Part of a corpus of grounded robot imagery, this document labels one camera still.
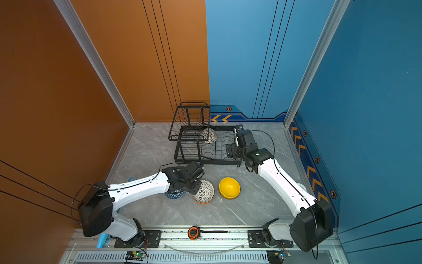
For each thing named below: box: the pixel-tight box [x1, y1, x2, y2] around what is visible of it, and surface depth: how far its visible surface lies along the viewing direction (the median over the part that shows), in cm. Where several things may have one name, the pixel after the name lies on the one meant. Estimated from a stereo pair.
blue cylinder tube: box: [95, 233, 109, 249], surface depth 73 cm
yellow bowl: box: [218, 177, 241, 200], surface depth 86 cm
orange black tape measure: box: [187, 226, 201, 241], surface depth 75 cm
